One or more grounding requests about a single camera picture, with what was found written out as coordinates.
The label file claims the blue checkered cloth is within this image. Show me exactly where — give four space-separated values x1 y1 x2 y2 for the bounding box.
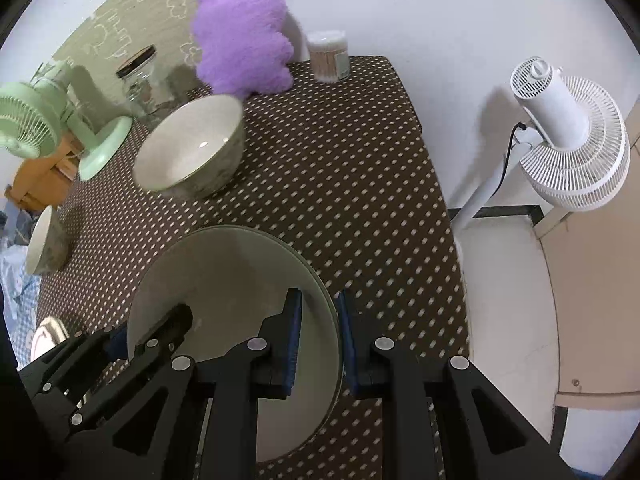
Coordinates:
1 212 41 370

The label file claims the brown polka dot tablecloth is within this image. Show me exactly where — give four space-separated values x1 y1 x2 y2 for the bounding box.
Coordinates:
39 56 468 479

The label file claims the cotton swab container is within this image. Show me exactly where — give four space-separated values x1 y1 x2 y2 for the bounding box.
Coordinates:
306 30 350 84

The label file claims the cream floral bowl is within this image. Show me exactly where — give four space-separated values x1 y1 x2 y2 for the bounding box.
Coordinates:
132 94 245 200
127 226 341 462

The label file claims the green desk fan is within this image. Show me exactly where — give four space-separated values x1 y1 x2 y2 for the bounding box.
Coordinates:
1 62 132 182

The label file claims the grey bowl left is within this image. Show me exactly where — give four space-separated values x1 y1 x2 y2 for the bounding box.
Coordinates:
26 205 70 275

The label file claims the orange wooden chair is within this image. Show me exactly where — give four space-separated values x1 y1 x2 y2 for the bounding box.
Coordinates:
4 132 82 214

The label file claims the purple plush toy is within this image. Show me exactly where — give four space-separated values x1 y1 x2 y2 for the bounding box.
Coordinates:
191 0 294 101

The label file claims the green patterned wall sheet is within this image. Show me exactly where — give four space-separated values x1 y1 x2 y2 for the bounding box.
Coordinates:
53 0 201 127

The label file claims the glass jar black lid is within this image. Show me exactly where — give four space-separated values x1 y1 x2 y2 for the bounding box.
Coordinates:
116 44 163 118

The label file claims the red floral white plate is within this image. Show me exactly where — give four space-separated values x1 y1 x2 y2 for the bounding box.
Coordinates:
30 316 68 361

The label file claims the white standing fan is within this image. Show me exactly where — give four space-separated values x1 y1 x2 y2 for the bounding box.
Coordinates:
451 56 630 234

